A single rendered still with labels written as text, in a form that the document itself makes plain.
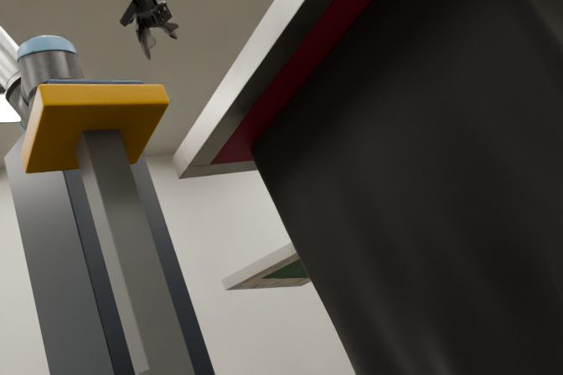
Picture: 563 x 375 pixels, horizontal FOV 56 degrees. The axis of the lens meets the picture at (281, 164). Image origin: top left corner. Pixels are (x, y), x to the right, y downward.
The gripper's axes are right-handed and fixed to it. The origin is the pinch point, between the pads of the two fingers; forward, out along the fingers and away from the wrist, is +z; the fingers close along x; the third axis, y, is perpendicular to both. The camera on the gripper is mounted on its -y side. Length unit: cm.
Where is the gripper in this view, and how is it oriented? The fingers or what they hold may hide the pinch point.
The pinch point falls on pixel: (162, 49)
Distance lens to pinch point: 179.2
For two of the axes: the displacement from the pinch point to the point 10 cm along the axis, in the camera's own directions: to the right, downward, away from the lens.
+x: 4.3, -6.0, 6.7
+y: 8.4, -0.1, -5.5
